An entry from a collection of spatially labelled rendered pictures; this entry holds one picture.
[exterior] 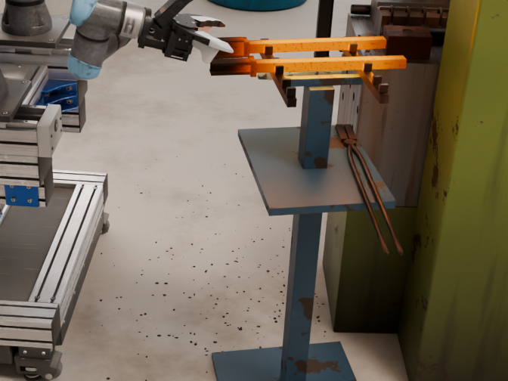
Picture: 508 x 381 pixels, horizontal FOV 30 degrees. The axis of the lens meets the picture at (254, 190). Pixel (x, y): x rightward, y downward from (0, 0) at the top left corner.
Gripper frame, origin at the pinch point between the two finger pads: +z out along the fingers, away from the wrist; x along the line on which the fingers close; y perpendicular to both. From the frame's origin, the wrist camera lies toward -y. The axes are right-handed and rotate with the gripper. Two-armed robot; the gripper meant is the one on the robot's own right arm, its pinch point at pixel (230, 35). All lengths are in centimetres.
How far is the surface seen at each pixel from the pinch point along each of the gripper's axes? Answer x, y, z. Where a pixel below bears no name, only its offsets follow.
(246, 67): 1.3, 6.1, 5.5
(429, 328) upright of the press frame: 4, 68, 79
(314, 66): 1.5, 1.8, 20.6
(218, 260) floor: -67, 106, 37
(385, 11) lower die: -44, -1, 51
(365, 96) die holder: -26, 17, 47
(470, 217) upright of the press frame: 4, 31, 75
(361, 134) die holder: -26, 29, 51
